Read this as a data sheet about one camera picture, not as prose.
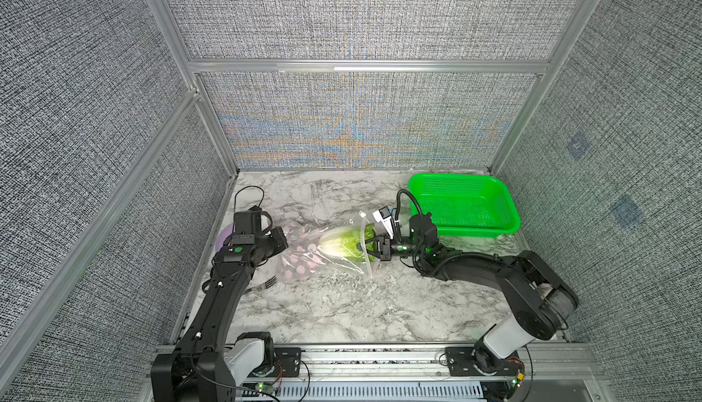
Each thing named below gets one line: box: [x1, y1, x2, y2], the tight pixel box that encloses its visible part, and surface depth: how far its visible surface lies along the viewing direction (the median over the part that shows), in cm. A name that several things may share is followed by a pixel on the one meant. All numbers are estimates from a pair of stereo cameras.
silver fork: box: [244, 275, 278, 293], surface depth 89 cm
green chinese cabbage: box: [318, 222, 380, 262], surface depth 79 cm
